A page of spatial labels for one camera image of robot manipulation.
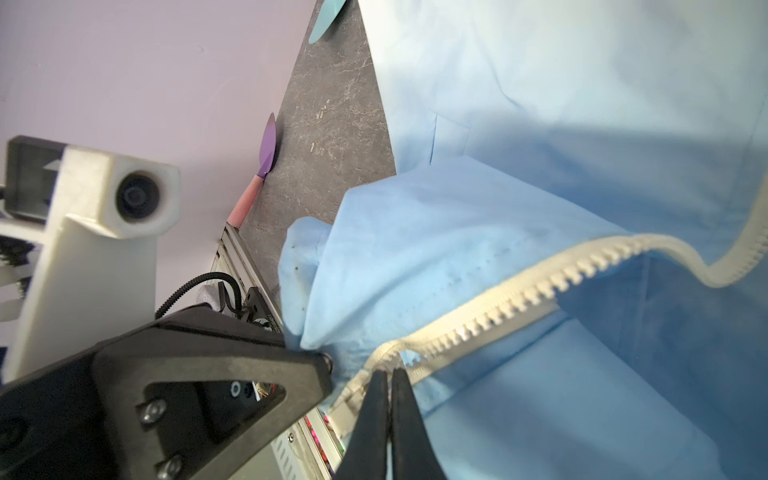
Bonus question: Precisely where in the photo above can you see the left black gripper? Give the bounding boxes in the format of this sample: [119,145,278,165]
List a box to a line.
[1,307,331,479]

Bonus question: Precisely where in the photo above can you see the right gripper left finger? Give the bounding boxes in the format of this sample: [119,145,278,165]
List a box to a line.
[334,370,390,480]

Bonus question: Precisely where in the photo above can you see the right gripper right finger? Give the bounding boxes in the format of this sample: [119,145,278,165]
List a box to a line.
[390,368,446,480]

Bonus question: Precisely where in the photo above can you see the light blue jacket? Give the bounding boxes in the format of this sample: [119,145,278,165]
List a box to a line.
[279,1,767,479]

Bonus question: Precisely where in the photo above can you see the white slotted vent strip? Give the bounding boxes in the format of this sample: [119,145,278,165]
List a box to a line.
[271,428,307,480]

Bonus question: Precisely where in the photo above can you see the purple pink brush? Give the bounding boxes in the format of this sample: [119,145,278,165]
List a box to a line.
[227,113,278,229]

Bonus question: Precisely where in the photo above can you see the mint green trowel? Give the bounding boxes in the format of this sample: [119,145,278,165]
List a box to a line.
[308,0,346,44]

